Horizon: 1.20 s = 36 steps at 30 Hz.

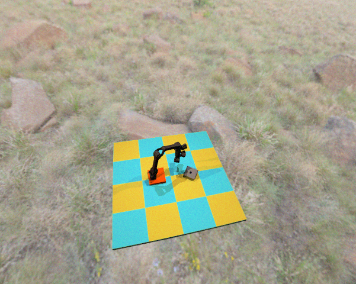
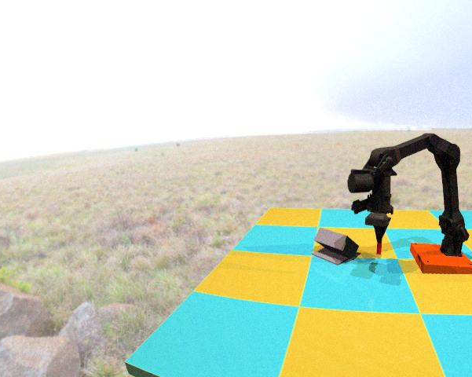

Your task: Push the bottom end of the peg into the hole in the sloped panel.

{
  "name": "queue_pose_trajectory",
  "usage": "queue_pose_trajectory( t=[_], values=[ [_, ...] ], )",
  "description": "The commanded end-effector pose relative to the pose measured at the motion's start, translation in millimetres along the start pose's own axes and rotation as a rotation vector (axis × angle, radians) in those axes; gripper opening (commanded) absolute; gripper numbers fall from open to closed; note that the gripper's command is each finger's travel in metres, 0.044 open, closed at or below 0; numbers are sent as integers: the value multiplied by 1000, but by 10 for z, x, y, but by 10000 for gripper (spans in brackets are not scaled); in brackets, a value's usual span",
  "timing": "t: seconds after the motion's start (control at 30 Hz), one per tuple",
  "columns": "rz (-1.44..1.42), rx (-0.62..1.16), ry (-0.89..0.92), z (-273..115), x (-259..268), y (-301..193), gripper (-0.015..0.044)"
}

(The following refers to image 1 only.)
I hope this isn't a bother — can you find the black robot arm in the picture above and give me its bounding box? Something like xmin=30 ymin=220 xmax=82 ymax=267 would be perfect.
xmin=148 ymin=142 xmax=187 ymax=180

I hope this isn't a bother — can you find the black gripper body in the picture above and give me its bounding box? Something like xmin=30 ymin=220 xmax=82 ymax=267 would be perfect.
xmin=174 ymin=152 xmax=181 ymax=163

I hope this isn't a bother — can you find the grey sloped panel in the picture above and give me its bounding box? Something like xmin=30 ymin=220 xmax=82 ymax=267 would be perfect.
xmin=184 ymin=166 xmax=198 ymax=179

